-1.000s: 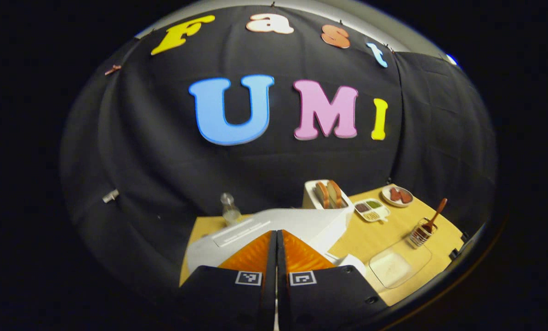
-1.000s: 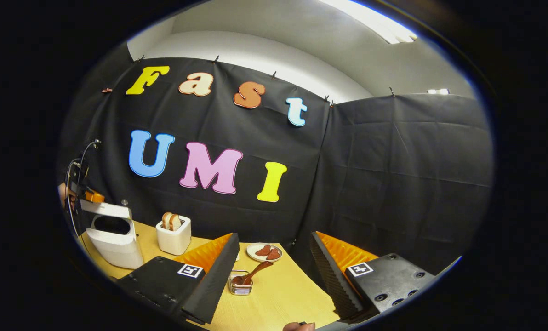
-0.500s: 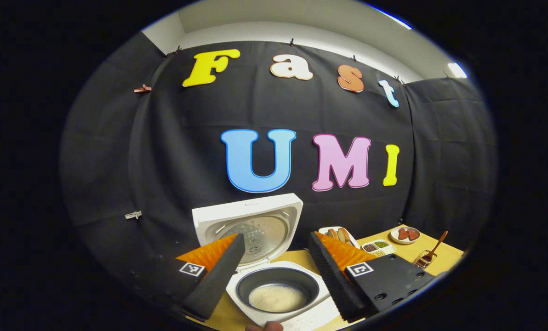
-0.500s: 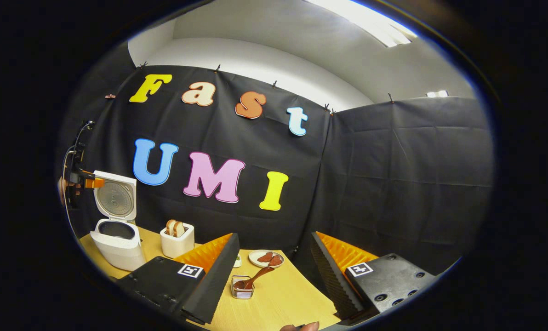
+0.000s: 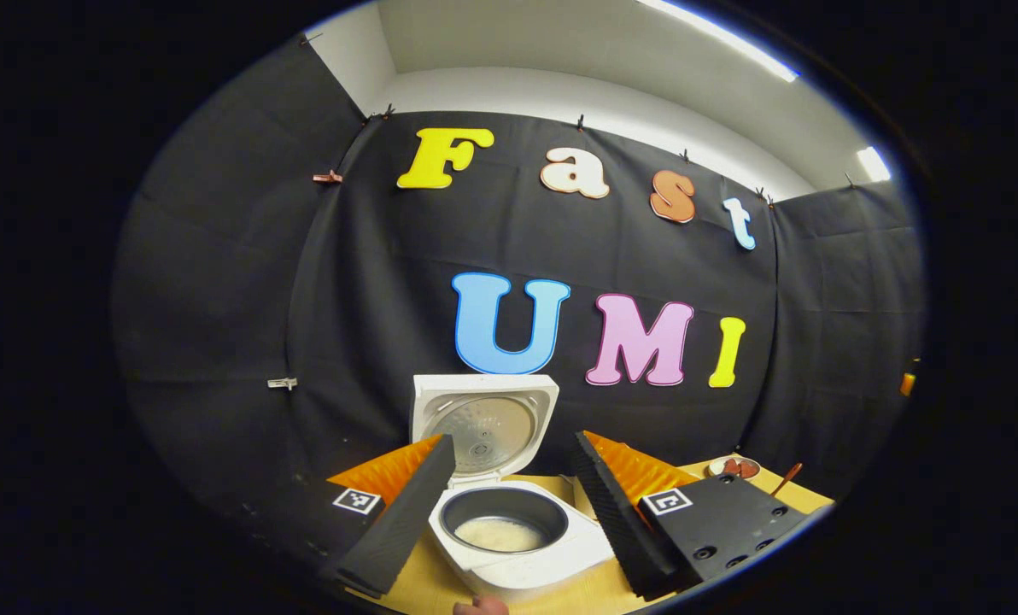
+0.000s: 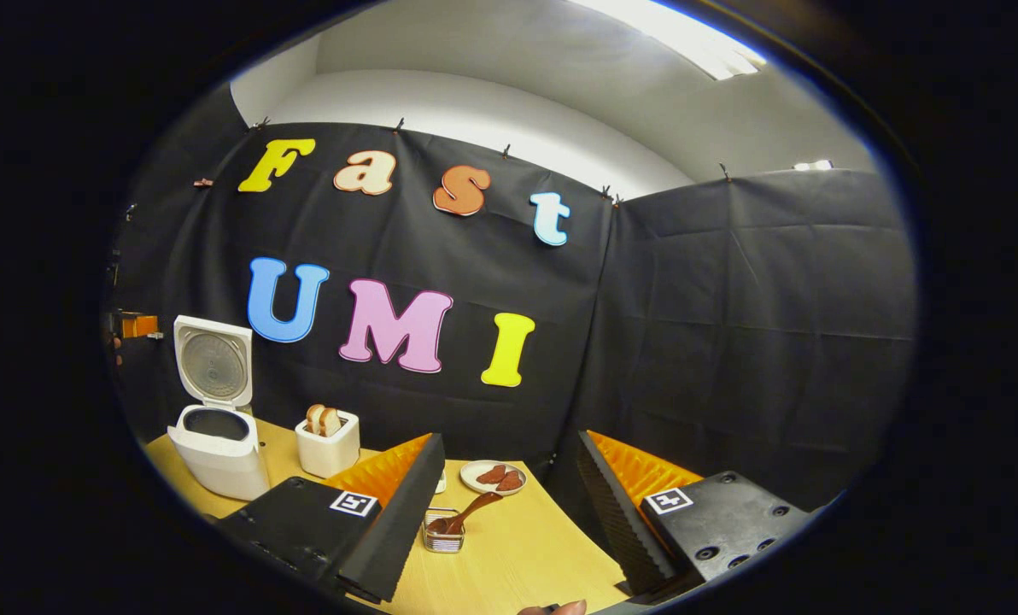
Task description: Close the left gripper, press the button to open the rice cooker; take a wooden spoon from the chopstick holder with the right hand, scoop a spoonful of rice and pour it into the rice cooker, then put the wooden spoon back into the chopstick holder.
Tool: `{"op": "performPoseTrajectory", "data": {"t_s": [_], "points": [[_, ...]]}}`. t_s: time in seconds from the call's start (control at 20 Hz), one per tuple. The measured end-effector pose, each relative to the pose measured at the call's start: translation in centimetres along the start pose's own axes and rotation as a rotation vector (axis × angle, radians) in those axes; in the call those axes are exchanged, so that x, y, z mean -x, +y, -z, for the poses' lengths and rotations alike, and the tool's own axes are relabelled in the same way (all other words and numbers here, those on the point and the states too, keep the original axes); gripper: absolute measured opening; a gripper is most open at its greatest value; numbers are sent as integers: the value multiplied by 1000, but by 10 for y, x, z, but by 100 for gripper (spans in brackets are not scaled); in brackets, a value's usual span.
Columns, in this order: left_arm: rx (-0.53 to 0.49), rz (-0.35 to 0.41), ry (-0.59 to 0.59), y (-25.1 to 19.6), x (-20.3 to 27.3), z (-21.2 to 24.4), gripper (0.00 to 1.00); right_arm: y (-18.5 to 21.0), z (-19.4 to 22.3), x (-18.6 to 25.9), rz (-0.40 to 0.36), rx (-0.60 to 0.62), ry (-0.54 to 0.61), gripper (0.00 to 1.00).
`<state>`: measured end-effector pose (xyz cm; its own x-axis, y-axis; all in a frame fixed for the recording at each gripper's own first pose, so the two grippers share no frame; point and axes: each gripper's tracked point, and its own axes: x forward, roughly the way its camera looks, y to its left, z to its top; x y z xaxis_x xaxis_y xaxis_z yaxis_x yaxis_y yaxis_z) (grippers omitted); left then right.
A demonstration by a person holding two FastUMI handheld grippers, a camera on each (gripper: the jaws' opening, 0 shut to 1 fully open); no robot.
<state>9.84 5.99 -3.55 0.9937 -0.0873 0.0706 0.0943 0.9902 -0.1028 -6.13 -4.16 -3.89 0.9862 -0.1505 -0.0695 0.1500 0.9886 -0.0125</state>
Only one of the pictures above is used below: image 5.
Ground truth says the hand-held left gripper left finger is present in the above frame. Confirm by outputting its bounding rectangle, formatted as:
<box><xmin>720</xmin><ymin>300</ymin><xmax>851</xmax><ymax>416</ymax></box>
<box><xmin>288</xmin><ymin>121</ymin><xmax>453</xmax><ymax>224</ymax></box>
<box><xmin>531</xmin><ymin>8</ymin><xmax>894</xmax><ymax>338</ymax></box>
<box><xmin>236</xmin><ymin>433</ymin><xmax>457</xmax><ymax>599</ymax></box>

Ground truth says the white rice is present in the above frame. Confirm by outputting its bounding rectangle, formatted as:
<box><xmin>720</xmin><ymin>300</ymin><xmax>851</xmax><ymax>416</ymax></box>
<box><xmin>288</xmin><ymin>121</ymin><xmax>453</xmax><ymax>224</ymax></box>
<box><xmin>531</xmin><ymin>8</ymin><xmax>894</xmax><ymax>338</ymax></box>
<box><xmin>454</xmin><ymin>517</ymin><xmax>546</xmax><ymax>554</ymax></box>

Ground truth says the black backdrop cloth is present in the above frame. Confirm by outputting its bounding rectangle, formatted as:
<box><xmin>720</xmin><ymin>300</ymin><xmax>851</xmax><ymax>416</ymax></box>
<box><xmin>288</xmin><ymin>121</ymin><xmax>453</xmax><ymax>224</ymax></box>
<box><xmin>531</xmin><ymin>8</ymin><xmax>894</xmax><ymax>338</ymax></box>
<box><xmin>112</xmin><ymin>34</ymin><xmax>927</xmax><ymax>548</ymax></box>

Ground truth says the small ceiling light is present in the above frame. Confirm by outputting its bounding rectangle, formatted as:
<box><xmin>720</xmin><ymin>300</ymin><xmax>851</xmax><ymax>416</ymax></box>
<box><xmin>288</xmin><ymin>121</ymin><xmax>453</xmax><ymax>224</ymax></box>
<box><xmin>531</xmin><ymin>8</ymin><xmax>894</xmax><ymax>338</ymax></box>
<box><xmin>857</xmin><ymin>146</ymin><xmax>892</xmax><ymax>183</ymax></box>

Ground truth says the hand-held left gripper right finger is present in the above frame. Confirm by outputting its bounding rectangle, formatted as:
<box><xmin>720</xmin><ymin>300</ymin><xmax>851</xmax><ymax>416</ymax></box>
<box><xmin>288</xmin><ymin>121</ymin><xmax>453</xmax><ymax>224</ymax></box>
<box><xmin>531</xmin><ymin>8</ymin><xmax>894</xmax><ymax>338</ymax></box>
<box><xmin>572</xmin><ymin>430</ymin><xmax>834</xmax><ymax>600</ymax></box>

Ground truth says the white rice cooker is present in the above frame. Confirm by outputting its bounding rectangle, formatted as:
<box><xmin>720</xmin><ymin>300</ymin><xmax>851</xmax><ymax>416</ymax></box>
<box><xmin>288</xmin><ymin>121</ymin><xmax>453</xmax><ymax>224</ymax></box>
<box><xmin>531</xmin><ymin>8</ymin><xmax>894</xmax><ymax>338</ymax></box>
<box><xmin>410</xmin><ymin>373</ymin><xmax>617</xmax><ymax>603</ymax></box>

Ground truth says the long ceiling light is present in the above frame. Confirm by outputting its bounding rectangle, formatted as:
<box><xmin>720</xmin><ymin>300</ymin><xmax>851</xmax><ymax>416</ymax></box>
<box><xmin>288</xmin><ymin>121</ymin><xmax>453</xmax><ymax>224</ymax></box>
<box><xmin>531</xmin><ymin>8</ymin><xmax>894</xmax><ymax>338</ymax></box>
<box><xmin>637</xmin><ymin>0</ymin><xmax>800</xmax><ymax>84</ymax></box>

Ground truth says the white oval plate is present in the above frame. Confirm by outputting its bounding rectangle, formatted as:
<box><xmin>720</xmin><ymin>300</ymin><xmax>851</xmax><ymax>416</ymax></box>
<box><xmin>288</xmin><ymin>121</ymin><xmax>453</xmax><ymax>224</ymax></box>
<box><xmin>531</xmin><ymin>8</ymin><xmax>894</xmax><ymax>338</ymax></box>
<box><xmin>707</xmin><ymin>455</ymin><xmax>762</xmax><ymax>479</ymax></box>

